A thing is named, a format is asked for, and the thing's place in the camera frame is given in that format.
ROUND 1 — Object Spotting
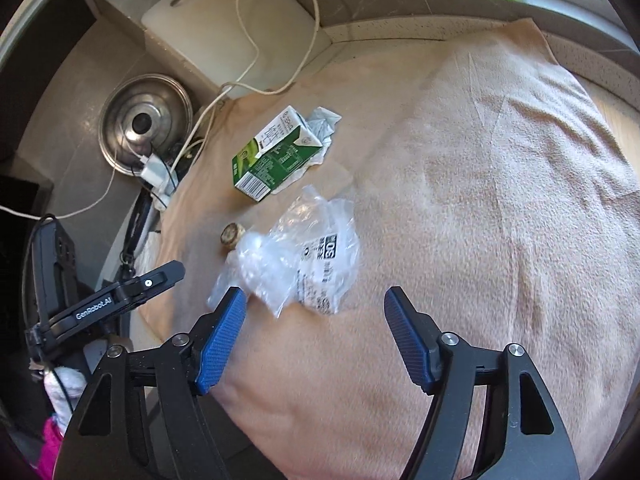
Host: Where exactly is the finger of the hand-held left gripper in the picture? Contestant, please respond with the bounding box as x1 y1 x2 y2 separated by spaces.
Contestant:
116 260 186 307

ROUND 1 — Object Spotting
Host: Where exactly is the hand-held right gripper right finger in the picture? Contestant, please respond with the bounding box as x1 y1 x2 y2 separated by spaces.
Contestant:
384 286 581 480

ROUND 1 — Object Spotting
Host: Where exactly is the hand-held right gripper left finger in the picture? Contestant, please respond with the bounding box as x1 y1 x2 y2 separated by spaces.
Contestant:
52 286 249 480

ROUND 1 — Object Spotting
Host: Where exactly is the clear plastic bag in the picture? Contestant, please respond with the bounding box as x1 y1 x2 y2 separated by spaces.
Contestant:
207 185 361 318

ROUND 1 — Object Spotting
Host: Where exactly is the green milk carton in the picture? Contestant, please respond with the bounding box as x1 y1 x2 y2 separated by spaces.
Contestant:
231 105 323 203

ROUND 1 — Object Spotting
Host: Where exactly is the person's left forearm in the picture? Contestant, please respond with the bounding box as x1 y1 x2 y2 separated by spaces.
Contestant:
37 417 71 480

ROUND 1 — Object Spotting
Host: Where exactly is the person's left hand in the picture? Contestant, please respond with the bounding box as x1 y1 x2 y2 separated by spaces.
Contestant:
42 365 88 426

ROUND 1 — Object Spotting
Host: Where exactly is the white plastic bag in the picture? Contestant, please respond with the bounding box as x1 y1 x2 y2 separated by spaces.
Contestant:
132 230 162 282

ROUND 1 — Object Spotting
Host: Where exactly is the small brown round lid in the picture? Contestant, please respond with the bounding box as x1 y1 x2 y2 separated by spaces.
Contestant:
221 223 247 251

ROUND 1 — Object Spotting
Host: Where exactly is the white charger plug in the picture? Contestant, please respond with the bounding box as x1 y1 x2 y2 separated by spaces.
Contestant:
140 155 177 187

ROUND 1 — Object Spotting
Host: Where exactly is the beige towel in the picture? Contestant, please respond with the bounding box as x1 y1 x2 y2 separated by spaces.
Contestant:
135 17 640 480

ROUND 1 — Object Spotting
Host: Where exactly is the steel pot lid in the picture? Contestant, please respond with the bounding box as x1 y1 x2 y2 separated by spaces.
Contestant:
98 74 193 177

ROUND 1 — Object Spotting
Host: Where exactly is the white cutting board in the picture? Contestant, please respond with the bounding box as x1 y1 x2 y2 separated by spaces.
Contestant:
140 0 326 98

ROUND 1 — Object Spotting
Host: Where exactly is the wooden board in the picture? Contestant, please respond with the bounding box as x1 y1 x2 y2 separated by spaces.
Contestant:
595 95 640 161

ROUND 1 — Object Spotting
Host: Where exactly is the black cable bundle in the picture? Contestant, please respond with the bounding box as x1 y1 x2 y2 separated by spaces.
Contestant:
120 185 157 273

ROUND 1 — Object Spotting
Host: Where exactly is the thin white cable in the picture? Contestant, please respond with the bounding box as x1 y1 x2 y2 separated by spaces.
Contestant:
0 152 153 220

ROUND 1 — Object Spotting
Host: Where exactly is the white power cable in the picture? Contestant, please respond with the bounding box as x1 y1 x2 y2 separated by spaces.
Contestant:
172 0 261 176

